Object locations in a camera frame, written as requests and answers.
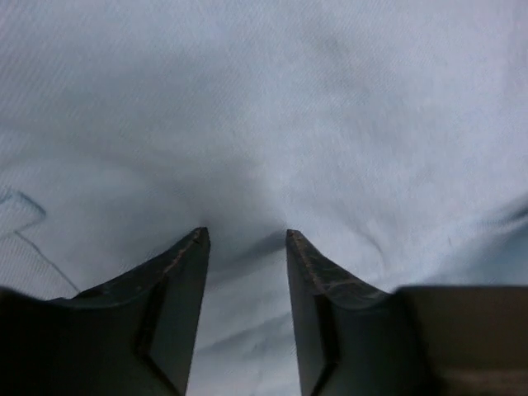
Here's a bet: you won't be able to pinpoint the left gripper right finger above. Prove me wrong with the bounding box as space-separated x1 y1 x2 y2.
285 229 527 396

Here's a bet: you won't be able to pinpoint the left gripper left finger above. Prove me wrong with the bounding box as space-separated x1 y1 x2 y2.
1 228 210 395

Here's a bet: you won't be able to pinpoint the light blue trousers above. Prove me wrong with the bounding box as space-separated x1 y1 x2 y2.
1 1 527 395

